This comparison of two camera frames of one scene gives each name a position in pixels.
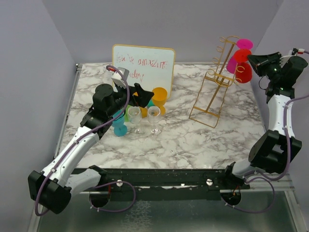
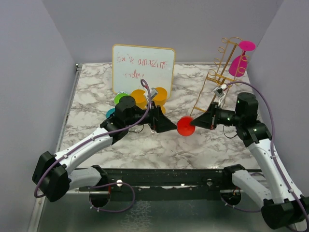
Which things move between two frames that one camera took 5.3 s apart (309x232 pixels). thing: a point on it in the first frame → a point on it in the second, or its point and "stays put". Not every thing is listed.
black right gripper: [259, 63] → [207, 120]
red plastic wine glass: [244, 69] → [184, 126]
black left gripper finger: [139, 96] → [161, 123]
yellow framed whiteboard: [149, 67] stays put
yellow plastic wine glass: [159, 99] stays put
